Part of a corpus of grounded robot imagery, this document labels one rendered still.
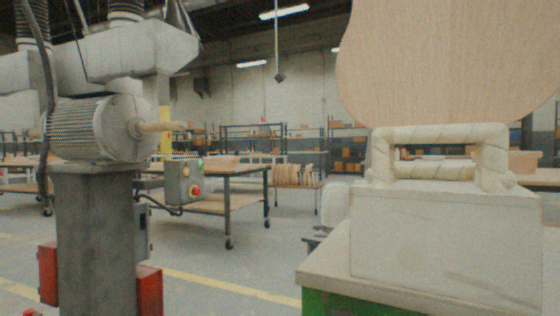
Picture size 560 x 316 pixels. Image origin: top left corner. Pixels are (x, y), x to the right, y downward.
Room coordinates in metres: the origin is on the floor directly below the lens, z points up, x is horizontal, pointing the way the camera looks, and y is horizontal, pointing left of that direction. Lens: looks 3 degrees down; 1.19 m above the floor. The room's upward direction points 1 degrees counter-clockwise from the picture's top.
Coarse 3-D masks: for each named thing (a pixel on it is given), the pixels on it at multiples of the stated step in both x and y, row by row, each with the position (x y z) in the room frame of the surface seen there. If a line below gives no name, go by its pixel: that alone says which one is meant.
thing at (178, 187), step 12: (168, 168) 1.27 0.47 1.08; (180, 168) 1.24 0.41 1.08; (192, 168) 1.30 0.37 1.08; (168, 180) 1.27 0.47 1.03; (180, 180) 1.24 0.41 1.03; (192, 180) 1.30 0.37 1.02; (204, 180) 1.38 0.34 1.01; (168, 192) 1.27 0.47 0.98; (180, 192) 1.24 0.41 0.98; (192, 192) 1.30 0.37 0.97; (204, 192) 1.37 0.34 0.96; (168, 204) 1.27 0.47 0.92; (180, 204) 1.24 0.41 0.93
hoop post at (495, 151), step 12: (504, 132) 0.44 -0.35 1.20; (492, 144) 0.45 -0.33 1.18; (504, 144) 0.44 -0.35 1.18; (492, 156) 0.45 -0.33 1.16; (504, 156) 0.44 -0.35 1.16; (492, 168) 0.45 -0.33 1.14; (504, 168) 0.44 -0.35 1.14; (492, 180) 0.45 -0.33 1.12; (492, 192) 0.45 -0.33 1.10; (504, 192) 0.44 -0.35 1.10
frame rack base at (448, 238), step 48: (384, 192) 0.51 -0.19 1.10; (432, 192) 0.48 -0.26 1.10; (480, 192) 0.46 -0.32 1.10; (528, 192) 0.46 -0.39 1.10; (384, 240) 0.51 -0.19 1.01; (432, 240) 0.48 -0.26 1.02; (480, 240) 0.45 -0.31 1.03; (528, 240) 0.42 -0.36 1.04; (432, 288) 0.48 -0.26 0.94; (480, 288) 0.45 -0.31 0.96; (528, 288) 0.42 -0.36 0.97
